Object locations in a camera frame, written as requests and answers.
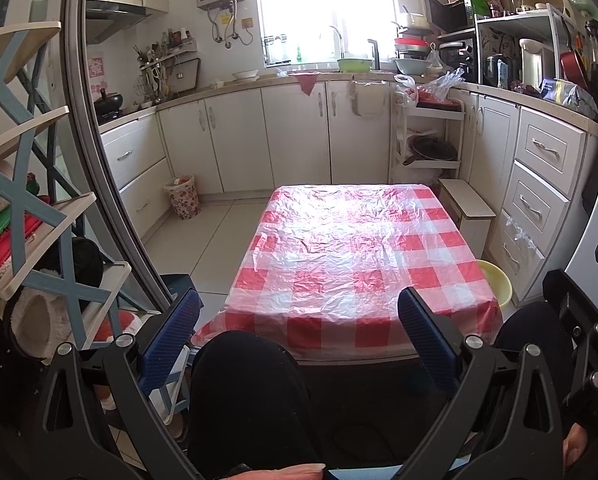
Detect black pan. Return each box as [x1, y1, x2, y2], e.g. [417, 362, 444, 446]
[404, 136, 458, 166]

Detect white door cabinet row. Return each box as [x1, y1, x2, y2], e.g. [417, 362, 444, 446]
[158, 80, 394, 196]

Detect red paper wall decoration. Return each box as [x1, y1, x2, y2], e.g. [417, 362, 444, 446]
[90, 57, 106, 93]

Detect white two-drawer cabinet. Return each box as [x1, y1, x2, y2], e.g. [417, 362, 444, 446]
[101, 112, 172, 238]

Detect range hood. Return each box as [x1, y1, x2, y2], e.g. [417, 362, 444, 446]
[85, 0, 147, 45]

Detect white trolley rack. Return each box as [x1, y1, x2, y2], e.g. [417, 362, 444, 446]
[390, 100, 466, 181]

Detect grey sliding door frame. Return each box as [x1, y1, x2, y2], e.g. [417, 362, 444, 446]
[61, 0, 180, 311]

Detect knotted clear plastic bag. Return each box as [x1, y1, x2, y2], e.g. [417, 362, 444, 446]
[425, 42, 444, 77]

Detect red white plastic bag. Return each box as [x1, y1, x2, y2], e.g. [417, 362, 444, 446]
[394, 74, 420, 107]

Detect person's left hand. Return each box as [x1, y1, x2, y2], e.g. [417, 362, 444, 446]
[229, 463, 326, 480]

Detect chrome faucet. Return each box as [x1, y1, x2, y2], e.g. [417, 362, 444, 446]
[329, 25, 347, 61]

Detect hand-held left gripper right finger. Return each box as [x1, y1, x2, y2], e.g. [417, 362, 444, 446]
[394, 287, 572, 480]

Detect clear bag on drawer handle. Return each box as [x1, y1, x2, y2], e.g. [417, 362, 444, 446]
[501, 212, 537, 253]

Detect red pot stack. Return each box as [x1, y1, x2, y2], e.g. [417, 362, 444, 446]
[394, 37, 430, 59]

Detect brown slipper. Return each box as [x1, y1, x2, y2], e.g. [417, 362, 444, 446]
[171, 410, 190, 442]

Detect white counter shelf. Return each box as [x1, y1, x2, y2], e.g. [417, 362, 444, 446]
[475, 10, 580, 91]

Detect microwave oven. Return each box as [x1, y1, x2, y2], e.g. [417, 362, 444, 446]
[424, 0, 474, 36]

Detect person's right hand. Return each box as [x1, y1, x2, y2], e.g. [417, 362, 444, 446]
[563, 422, 588, 467]

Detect floral wastebasket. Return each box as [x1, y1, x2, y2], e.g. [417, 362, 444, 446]
[164, 175, 200, 220]

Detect water heater hoses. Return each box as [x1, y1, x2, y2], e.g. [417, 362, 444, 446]
[206, 2, 254, 51]

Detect white water boiler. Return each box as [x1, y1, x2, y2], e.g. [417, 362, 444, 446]
[519, 38, 556, 90]

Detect black wok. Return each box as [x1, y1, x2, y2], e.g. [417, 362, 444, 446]
[94, 89, 126, 115]

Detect white step stool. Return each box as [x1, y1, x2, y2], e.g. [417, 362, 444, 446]
[438, 178, 497, 260]

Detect black kettle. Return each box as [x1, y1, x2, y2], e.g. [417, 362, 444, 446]
[484, 54, 514, 88]

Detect red checked plastic tablecloth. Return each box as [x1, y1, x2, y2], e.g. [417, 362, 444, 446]
[191, 183, 504, 361]

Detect utensil wall rack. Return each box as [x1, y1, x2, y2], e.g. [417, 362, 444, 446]
[134, 27, 200, 106]

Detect red hanging cloth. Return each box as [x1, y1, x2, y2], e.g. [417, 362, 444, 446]
[295, 74, 322, 97]

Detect person's right leg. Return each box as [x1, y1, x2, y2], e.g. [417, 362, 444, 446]
[494, 305, 574, 376]

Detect yellow plastic bin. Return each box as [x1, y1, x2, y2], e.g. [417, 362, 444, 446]
[476, 259, 512, 309]

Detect red white slipper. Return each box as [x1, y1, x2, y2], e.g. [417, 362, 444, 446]
[91, 309, 140, 347]

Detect bright window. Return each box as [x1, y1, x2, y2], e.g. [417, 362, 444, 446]
[254, 0, 400, 66]

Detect black fleece-lined slipper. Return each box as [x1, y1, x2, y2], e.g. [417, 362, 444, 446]
[1, 237, 104, 358]

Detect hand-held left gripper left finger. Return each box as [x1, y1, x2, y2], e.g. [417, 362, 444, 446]
[31, 288, 203, 480]

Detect light blue basin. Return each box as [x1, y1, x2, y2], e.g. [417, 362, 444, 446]
[395, 57, 430, 76]

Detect crumpled clear plastic bag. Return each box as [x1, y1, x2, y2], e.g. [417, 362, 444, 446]
[419, 69, 466, 106]

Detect blue white shoe rack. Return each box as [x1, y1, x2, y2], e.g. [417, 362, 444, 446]
[0, 21, 190, 426]

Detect dark blue box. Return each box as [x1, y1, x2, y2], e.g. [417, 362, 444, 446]
[161, 272, 196, 302]

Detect blue foil bag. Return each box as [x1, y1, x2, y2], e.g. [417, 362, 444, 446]
[540, 78, 598, 120]

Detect red frying pan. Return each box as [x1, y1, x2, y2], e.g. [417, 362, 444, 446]
[559, 50, 590, 92]

